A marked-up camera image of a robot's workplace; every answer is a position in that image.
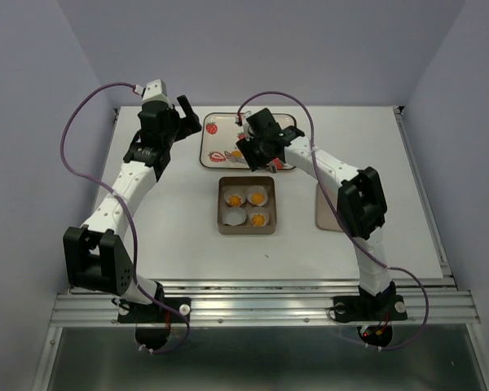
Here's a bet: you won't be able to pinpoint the aluminium table frame rail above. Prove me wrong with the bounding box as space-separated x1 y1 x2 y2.
50 278 480 327

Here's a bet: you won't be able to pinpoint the gold tin lid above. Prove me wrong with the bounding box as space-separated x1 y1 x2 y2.
315 184 342 232

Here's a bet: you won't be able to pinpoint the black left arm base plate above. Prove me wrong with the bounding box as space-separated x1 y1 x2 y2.
116 297 192 324

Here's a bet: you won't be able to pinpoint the silver metal tongs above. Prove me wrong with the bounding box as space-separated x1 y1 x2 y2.
224 151 287 173

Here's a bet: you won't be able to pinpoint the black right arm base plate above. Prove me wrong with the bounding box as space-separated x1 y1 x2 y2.
332 295 408 324

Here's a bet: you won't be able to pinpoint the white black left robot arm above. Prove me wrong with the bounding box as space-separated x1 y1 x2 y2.
63 95 202 321

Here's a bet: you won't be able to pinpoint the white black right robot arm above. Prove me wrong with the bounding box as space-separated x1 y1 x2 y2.
236 108 395 318

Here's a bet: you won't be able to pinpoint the strawberry print tray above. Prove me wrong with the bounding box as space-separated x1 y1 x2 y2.
198 112 302 171

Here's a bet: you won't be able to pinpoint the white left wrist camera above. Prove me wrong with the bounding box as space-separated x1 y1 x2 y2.
142 79 170 104

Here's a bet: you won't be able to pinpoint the gold square tin box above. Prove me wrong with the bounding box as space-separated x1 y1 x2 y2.
216 176 277 235

